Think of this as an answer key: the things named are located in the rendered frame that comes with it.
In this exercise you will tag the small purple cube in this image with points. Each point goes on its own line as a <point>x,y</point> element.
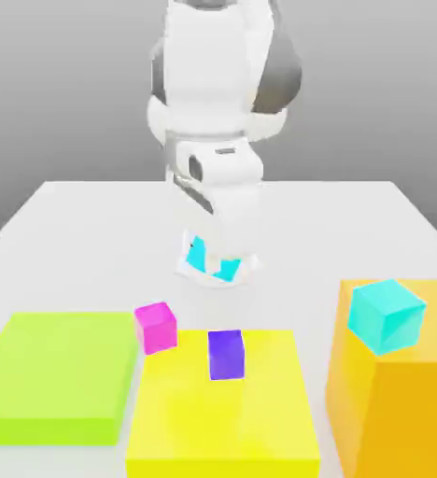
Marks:
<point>226,354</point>

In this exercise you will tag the large orange box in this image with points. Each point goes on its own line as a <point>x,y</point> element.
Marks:
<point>409,418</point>

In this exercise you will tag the small cyan cube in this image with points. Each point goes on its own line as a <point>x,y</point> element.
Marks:
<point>384,317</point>

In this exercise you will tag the large yellow box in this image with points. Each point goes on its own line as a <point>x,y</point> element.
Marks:
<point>218,422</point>

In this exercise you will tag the large lime green box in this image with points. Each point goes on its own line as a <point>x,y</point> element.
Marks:
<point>54,373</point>

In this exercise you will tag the small magenta cube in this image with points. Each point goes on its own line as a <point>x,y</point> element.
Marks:
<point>157,330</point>

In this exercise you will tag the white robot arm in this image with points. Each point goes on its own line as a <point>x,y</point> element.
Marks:
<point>211,74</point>

